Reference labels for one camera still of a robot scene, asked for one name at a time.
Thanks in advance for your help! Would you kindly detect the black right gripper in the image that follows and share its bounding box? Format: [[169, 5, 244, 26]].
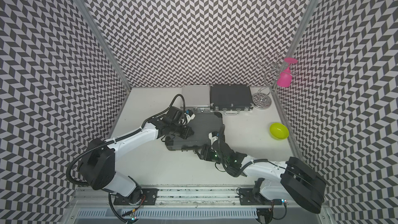
[[194, 146, 229, 166]]

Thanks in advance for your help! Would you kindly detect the large black poker case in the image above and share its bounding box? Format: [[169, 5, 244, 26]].
[[164, 112, 223, 151]]

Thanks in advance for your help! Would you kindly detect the small silver poker case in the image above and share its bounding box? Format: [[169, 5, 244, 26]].
[[182, 85, 210, 113]]

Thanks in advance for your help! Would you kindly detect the black textured poker case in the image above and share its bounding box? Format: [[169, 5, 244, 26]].
[[209, 84, 254, 115]]

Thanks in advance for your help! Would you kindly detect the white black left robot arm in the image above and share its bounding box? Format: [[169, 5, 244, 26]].
[[66, 106, 195, 197]]

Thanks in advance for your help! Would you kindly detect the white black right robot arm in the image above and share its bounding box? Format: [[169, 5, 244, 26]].
[[195, 141, 326, 214]]

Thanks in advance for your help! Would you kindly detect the lime green plastic bowl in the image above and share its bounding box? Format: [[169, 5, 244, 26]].
[[269, 122, 289, 140]]

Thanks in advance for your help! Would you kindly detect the pink plastic wine glass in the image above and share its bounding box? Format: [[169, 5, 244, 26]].
[[277, 58, 298, 88]]

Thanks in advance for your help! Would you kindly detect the chrome glass holder stand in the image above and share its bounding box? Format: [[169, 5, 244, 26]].
[[252, 58, 297, 110]]

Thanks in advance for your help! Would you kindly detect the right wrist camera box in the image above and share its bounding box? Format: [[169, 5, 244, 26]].
[[208, 131, 219, 145]]

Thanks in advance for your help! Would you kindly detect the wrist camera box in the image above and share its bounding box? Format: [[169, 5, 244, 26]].
[[208, 131, 219, 145], [185, 110, 195, 123]]

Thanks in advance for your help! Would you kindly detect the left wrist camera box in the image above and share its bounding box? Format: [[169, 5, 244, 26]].
[[185, 110, 195, 123]]

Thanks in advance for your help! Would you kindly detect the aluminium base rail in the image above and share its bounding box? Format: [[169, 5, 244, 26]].
[[62, 186, 334, 224]]

